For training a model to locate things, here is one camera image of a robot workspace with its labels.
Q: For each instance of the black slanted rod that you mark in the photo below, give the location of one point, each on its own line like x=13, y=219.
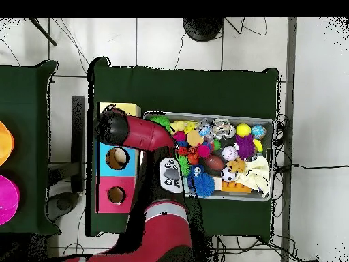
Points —
x=43, y=32

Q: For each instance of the black round stand base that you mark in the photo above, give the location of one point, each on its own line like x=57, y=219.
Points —
x=203, y=28

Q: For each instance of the purple spiky rubber ball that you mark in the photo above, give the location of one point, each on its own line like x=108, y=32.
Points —
x=244, y=146

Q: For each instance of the white baseball with red stitching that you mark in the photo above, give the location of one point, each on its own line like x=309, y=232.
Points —
x=229, y=152

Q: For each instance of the light blue patterned ball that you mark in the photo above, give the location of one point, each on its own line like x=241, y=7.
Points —
x=258, y=131

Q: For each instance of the yellow foam ball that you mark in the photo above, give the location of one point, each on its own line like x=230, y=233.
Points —
x=243, y=130

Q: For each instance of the dark green table cloth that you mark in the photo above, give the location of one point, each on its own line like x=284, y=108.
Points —
x=204, y=90
x=24, y=109

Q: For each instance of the wooden box with three holes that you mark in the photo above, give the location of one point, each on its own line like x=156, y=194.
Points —
x=128, y=170

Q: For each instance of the cream waffle cloth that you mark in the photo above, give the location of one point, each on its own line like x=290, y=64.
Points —
x=256, y=172

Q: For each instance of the green spiky rubber ball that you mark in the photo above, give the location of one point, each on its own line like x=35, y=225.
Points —
x=185, y=163
x=162, y=120

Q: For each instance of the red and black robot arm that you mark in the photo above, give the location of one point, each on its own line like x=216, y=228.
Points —
x=147, y=133

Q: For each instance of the orange plastic dish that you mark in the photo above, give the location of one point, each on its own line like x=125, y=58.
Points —
x=5, y=143

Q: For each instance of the shallow metal mesh bin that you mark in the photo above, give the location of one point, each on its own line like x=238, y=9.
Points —
x=256, y=121

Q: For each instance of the pink plastic bowl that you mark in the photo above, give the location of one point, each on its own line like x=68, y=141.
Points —
x=8, y=199

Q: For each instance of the blue spiky toy with eyes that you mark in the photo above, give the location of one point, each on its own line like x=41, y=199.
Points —
x=204, y=185

